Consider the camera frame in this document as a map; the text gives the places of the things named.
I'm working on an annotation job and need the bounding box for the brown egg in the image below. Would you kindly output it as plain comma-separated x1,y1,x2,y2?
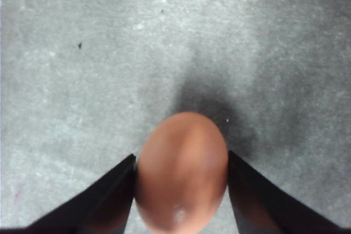
134,111,230,233

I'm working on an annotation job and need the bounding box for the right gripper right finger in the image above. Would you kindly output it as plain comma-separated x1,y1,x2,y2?
228,150,351,234

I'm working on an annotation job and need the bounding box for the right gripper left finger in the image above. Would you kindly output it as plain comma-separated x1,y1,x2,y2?
16,153,137,234

